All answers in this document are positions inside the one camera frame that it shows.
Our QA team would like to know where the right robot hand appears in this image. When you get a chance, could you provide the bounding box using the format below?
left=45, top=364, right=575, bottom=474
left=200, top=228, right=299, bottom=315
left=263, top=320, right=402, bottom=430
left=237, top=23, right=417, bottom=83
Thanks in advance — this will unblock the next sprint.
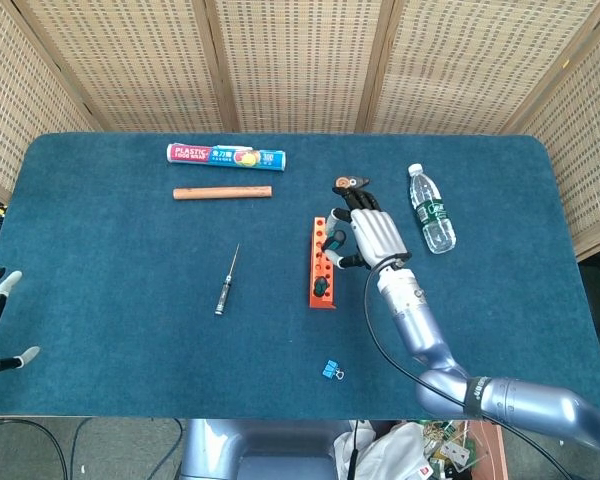
left=327, top=184, right=412, bottom=271

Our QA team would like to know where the teal-handled tool grip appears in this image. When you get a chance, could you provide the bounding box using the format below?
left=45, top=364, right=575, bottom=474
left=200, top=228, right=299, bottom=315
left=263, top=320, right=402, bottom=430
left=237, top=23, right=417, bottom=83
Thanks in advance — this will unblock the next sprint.
left=321, top=228, right=348, bottom=252

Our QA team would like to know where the clear plastic water bottle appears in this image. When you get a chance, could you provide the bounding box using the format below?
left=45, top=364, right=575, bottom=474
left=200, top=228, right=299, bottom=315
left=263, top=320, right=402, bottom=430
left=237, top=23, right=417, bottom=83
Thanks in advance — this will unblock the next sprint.
left=407, top=163, right=457, bottom=255

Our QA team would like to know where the black orange tape measure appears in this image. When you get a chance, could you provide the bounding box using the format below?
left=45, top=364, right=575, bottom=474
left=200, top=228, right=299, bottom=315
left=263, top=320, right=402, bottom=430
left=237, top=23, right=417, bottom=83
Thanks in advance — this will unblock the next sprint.
left=333, top=176, right=371, bottom=195

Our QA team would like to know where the orange tool holder block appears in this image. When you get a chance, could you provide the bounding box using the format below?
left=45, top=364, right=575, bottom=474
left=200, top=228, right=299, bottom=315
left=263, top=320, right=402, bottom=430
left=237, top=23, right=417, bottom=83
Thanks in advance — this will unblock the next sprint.
left=308, top=216, right=339, bottom=311

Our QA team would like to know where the wooden rolling pin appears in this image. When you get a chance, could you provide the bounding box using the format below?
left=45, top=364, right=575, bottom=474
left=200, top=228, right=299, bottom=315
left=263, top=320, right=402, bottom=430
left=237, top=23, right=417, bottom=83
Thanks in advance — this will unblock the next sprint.
left=172, top=185, right=273, bottom=202

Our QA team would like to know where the black precision screwdriver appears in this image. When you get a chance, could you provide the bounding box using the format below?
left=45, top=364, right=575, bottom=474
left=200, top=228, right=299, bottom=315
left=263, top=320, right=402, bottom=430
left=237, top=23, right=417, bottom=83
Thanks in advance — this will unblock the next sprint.
left=214, top=243, right=241, bottom=317

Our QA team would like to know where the blue table cloth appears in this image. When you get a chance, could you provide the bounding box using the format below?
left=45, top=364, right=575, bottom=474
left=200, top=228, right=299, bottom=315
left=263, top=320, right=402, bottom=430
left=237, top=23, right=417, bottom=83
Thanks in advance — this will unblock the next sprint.
left=0, top=132, right=600, bottom=421

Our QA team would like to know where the plastic food wrap box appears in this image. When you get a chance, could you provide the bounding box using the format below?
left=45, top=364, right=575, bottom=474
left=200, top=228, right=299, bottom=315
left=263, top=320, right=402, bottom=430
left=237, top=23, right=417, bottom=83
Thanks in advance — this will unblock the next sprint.
left=166, top=142, right=288, bottom=174

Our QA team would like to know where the woven bamboo folding screen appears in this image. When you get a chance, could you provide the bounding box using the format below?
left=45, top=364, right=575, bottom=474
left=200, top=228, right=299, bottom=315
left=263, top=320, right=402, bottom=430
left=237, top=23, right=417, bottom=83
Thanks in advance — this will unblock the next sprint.
left=0, top=0, right=600, bottom=262

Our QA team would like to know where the white crumpled cloth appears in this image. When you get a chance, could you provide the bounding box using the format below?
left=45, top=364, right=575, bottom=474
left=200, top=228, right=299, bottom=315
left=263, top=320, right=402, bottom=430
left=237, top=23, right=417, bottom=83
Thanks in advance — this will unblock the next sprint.
left=333, top=419, right=432, bottom=480

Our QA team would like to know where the cardboard box with clutter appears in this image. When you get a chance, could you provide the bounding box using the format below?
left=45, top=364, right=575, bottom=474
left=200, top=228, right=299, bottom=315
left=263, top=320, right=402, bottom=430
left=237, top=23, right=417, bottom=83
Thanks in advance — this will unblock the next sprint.
left=419, top=418, right=507, bottom=480

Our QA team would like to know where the silver blue robot torso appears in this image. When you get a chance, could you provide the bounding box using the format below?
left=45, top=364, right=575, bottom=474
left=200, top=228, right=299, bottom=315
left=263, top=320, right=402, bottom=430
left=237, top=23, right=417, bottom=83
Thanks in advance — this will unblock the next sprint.
left=179, top=418, right=352, bottom=480

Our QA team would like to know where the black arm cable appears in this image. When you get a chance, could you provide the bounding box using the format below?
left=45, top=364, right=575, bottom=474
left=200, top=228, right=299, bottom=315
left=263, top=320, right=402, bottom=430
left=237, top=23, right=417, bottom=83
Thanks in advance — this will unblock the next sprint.
left=363, top=253, right=577, bottom=480

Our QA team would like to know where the black floor cable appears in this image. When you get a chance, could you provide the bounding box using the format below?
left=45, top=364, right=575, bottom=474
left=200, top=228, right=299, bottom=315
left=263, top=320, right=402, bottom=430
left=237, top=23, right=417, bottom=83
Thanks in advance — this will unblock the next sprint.
left=0, top=417, right=186, bottom=480

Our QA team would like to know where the black arm strap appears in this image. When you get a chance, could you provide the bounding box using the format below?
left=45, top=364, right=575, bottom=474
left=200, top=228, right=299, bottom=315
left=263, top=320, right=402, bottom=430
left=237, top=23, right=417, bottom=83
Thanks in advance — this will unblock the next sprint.
left=461, top=377, right=492, bottom=419

